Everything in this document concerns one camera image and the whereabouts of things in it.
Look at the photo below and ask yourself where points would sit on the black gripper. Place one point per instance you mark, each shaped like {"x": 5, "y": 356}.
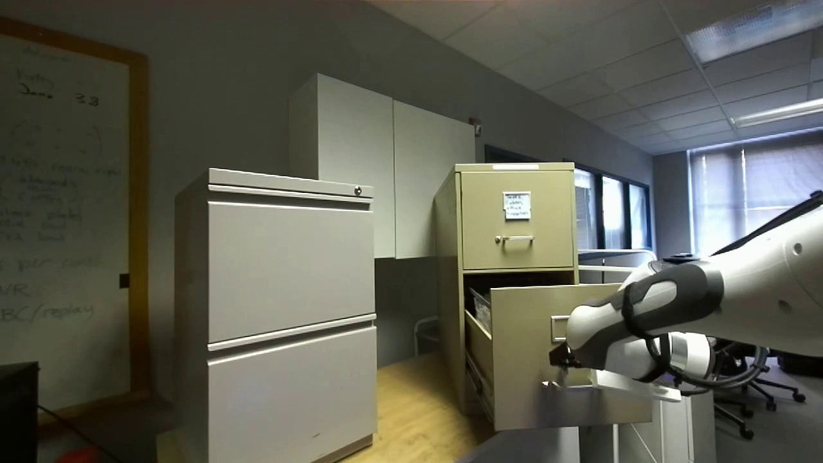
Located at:
{"x": 558, "y": 356}

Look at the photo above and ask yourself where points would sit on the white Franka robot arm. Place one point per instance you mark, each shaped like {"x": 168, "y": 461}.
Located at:
{"x": 771, "y": 283}

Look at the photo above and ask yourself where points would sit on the beige drawer with paper label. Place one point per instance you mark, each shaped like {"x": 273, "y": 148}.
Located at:
{"x": 547, "y": 245}

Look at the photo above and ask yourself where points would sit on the beige metal filing cabinet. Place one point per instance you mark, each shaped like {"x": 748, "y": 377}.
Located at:
{"x": 446, "y": 257}

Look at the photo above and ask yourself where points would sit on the round silver cabinet lock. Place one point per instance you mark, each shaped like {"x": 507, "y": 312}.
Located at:
{"x": 357, "y": 190}

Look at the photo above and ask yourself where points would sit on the grey cabinet drawer front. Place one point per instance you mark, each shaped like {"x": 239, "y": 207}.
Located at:
{"x": 290, "y": 266}
{"x": 290, "y": 401}

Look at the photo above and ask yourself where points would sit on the grey lateral filing cabinet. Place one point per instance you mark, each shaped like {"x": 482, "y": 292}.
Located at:
{"x": 191, "y": 324}

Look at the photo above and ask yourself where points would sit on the paper files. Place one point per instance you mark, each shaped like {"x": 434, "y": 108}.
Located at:
{"x": 479, "y": 307}

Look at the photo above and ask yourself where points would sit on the dark interior window row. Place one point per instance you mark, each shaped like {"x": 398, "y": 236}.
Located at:
{"x": 613, "y": 208}

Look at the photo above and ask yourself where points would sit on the white paper label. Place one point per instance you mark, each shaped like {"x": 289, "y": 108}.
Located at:
{"x": 515, "y": 207}

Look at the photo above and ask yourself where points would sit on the black office chair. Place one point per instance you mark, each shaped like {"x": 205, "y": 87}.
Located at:
{"x": 754, "y": 393}

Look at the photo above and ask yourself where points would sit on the window with blinds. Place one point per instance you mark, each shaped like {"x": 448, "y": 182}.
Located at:
{"x": 735, "y": 189}

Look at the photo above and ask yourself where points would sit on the long fluorescent ceiling light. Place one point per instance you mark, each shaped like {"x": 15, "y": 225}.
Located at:
{"x": 780, "y": 110}

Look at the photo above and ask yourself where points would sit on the rectangular ceiling light panel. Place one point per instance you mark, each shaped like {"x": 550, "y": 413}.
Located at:
{"x": 754, "y": 28}

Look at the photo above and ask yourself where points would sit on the small black whiteboard clip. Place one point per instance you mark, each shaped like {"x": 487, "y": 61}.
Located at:
{"x": 123, "y": 281}

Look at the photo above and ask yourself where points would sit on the red object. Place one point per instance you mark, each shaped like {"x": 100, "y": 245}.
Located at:
{"x": 78, "y": 454}

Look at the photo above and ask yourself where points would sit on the wood framed whiteboard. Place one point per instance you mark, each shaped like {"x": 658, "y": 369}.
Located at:
{"x": 59, "y": 215}

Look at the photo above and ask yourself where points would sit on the metal pedestal rail frame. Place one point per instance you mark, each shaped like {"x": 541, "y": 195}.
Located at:
{"x": 600, "y": 400}

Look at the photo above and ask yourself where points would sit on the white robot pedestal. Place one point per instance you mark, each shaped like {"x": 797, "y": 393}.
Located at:
{"x": 685, "y": 420}

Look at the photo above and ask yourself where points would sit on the white wall cabinet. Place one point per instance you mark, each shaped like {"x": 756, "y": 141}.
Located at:
{"x": 361, "y": 162}

